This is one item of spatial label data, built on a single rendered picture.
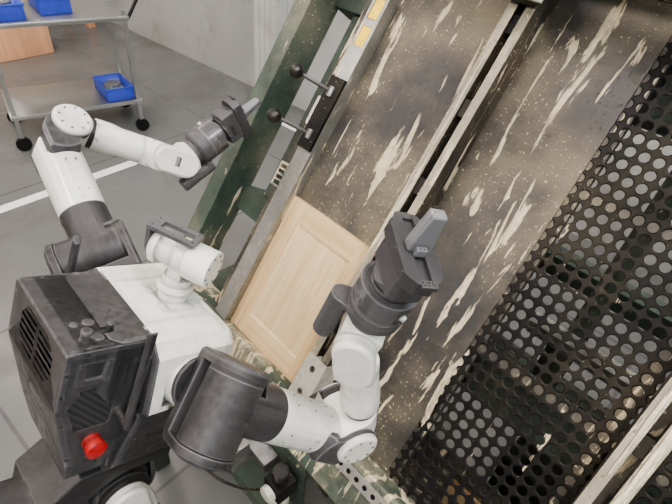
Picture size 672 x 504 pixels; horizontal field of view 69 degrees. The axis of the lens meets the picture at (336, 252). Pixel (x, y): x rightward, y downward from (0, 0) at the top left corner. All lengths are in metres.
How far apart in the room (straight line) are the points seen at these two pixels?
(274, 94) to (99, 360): 0.96
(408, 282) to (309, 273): 0.71
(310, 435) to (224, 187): 0.87
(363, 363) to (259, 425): 0.18
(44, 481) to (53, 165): 0.58
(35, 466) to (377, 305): 0.70
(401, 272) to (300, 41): 1.02
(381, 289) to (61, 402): 0.47
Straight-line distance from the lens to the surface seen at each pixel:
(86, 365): 0.77
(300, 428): 0.85
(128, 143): 1.23
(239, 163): 1.51
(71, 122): 1.16
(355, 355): 0.73
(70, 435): 0.86
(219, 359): 0.75
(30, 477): 1.09
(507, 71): 1.14
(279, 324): 1.34
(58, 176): 1.11
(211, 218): 1.54
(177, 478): 2.22
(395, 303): 0.66
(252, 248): 1.39
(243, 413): 0.75
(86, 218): 1.06
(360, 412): 0.90
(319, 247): 1.27
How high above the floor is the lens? 1.96
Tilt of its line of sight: 39 degrees down
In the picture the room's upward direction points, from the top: 6 degrees clockwise
